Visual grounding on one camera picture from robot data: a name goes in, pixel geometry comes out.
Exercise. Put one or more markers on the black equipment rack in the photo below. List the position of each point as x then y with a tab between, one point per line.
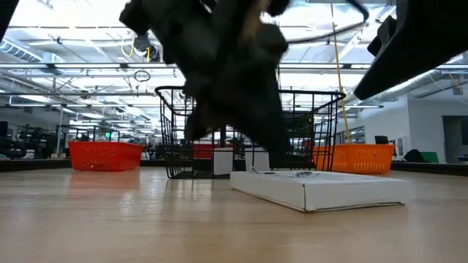
36	142

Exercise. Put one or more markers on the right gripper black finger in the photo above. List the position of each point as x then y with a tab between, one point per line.
382	38
431	40

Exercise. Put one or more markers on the red plastic basket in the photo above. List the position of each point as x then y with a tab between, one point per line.
106	157
203	151

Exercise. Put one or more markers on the black bag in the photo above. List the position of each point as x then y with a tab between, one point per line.
414	156

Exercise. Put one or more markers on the small white box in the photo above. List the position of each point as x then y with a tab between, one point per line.
257	160

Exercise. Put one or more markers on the dark lamp pole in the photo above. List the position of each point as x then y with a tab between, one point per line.
223	137

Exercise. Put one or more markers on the white box green edge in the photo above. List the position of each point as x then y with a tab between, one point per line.
347	193

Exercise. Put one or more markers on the black computer monitor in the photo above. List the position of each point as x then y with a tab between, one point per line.
381	140

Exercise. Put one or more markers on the green bin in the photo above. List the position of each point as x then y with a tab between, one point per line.
430	158

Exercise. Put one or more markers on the black aluminium table frame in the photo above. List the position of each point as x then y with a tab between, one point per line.
36	164

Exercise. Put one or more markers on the silver ventilation duct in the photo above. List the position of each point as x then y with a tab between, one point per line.
18	51
402	91

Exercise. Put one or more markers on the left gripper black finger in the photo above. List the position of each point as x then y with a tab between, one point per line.
199	120
263	120

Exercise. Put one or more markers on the orange plastic basket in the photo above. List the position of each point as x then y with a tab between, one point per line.
365	159

